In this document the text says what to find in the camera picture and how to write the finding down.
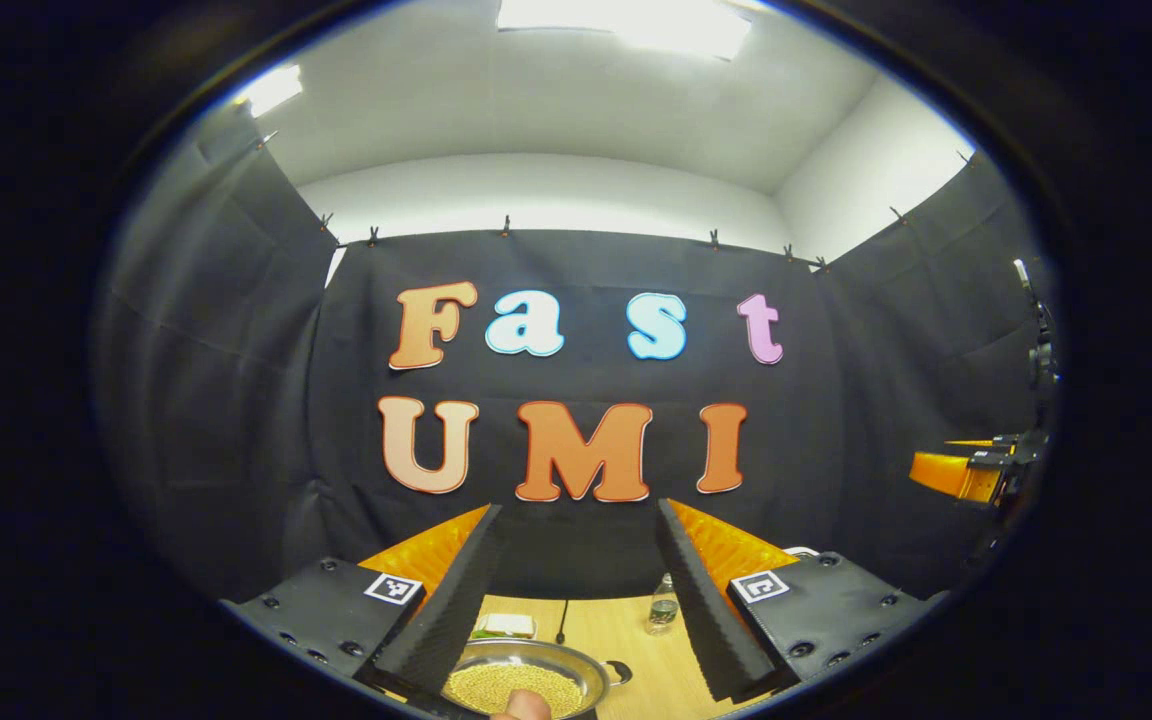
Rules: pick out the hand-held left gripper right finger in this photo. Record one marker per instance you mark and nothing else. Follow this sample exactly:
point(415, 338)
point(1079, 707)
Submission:
point(706, 620)

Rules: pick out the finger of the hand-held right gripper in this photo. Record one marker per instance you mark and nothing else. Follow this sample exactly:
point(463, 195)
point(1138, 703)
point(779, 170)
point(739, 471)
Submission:
point(951, 475)

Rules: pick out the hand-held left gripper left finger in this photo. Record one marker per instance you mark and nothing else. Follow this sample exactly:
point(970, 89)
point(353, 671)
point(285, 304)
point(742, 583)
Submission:
point(451, 620)

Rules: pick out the clear plastic water bottle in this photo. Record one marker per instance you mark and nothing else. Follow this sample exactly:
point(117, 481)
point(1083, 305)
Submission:
point(663, 608)

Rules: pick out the sandwich on plate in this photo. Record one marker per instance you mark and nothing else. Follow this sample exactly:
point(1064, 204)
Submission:
point(506, 627)

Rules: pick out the pile of yellow soybeans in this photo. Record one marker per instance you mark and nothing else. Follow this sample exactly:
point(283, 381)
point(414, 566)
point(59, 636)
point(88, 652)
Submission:
point(506, 685)

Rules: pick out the black backdrop cloth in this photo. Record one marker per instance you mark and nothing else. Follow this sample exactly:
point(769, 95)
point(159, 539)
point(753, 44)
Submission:
point(236, 400)

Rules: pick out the large ceiling light panel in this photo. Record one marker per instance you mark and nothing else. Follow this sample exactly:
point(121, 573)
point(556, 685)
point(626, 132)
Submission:
point(626, 22)

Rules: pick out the small ceiling light panel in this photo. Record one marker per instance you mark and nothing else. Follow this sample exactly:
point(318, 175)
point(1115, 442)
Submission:
point(271, 90)

